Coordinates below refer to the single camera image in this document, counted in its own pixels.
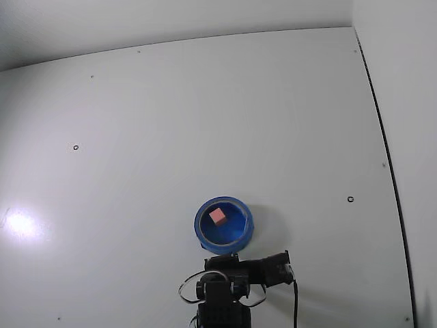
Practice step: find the small orange cube block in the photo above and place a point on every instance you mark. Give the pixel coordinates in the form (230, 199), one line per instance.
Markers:
(217, 217)

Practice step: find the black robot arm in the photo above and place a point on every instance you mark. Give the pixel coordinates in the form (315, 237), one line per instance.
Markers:
(220, 300)

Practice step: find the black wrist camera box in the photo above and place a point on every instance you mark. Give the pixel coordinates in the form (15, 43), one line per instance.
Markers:
(280, 270)

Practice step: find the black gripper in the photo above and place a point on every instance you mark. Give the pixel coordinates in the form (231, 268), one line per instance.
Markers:
(222, 263)

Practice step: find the blue masking tape roll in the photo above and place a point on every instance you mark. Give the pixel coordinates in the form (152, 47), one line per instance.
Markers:
(222, 239)

